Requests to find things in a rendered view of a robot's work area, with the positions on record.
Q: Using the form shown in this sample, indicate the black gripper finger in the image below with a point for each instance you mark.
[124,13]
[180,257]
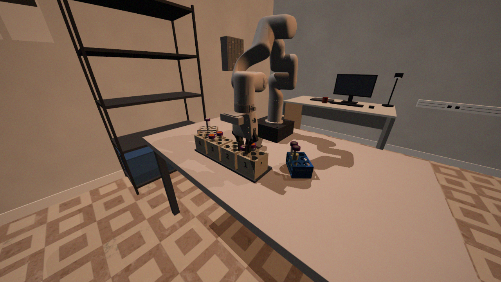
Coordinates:
[248,143]
[239,140]

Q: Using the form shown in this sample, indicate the blue tube rack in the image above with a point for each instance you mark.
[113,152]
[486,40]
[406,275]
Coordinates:
[301,170]

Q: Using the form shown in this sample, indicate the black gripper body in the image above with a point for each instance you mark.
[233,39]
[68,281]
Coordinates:
[246,130]

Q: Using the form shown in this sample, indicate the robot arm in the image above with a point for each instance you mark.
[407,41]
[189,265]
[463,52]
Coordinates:
[268,41]

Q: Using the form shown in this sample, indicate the beige bucket adapter with holes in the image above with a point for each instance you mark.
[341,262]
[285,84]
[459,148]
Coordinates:
[254,164]
[200,141]
[229,154]
[213,148]

